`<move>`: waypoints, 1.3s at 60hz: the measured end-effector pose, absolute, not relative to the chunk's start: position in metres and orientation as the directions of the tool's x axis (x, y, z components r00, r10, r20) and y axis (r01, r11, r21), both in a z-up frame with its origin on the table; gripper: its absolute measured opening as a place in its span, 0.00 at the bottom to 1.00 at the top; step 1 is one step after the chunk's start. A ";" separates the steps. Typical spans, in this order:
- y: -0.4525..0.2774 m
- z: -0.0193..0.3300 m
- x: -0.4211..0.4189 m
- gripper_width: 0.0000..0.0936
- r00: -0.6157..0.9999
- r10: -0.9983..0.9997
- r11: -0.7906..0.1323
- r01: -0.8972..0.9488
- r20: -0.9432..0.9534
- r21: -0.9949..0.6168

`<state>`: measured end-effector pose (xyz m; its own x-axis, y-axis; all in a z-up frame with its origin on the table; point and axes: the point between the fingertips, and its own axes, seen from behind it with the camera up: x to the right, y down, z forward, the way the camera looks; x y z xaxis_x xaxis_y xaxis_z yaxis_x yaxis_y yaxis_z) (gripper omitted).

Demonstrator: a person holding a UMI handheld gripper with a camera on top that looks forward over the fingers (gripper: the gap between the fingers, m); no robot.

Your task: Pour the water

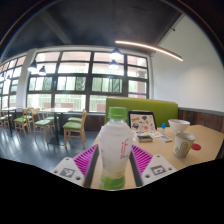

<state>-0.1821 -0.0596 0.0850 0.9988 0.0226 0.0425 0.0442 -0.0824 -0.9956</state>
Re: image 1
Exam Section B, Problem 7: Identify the wooden dining table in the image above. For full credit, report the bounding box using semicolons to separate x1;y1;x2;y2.
41;107;74;146

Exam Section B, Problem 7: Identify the white printed paper cup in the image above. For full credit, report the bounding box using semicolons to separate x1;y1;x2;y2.
173;132;196;159

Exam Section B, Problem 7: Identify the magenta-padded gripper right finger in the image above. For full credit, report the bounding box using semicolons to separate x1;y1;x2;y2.
129;144;178;188

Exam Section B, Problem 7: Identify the group of pendant ceiling lamps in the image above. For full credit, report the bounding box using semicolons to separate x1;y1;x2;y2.
27;46;124;76

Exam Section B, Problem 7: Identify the small white flat device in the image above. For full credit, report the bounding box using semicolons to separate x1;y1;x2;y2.
158;134;174;144

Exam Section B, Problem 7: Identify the small dark book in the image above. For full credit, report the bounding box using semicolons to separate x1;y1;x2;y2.
136;134;154;144

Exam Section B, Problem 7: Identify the group of green-seated wooden chairs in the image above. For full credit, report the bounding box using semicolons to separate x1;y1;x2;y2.
0;107;88;150

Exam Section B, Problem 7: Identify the green upholstered bench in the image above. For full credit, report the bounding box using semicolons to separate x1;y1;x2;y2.
105;97;179;128

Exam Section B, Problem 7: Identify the white bowl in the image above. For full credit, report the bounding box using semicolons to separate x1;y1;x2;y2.
167;118;191;135

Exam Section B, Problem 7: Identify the long curved linear light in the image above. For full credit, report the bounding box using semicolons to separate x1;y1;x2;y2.
114;39;184;63

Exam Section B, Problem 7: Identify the green-capped white drink bottle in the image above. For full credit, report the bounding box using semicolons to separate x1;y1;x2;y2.
98;106;134;191

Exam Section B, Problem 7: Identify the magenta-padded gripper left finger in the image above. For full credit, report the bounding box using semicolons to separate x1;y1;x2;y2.
51;143;101;189

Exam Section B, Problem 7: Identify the large black-framed window wall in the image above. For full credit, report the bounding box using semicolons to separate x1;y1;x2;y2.
0;49;150;114

